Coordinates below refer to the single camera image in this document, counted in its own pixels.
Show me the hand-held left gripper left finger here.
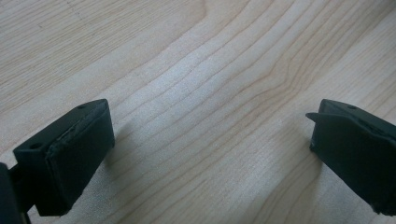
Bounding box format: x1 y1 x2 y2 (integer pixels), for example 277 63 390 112
12 98 116 217

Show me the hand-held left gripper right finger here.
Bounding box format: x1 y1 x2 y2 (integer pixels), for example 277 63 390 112
305 98 396 217

